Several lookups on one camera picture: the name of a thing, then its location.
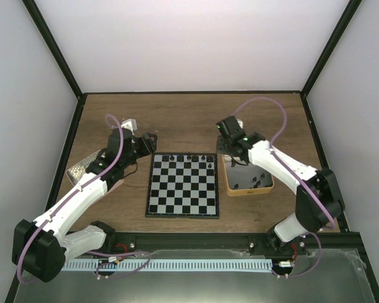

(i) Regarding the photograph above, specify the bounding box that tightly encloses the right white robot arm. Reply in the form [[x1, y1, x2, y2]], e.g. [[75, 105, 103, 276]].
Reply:
[[217, 116, 345, 254]]

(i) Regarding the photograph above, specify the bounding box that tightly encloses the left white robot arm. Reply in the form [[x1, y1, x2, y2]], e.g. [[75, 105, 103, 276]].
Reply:
[[11, 128, 157, 284]]

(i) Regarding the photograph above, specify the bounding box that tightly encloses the yellow tin of black pieces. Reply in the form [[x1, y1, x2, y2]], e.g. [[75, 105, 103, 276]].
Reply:
[[222, 155, 274, 197]]

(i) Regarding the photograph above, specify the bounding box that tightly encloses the pink tin of white pieces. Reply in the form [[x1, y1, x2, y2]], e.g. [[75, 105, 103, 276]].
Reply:
[[66, 148, 124, 196]]

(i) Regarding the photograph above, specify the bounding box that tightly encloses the black and white chessboard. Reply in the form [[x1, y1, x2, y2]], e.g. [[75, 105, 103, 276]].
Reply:
[[145, 153, 220, 219]]

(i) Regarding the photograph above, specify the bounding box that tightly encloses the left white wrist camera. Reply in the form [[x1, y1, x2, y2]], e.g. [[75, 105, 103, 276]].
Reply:
[[121, 119, 138, 133]]

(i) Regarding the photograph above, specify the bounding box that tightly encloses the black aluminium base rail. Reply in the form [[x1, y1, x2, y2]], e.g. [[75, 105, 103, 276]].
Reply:
[[111, 232, 270, 252]]

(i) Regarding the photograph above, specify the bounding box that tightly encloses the light blue slotted cable duct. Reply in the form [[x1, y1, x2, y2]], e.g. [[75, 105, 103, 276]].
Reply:
[[63, 259, 273, 273]]

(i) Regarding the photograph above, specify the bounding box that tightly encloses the black cage frame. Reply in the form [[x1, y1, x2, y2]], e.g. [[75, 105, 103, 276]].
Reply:
[[23, 1, 379, 302]]

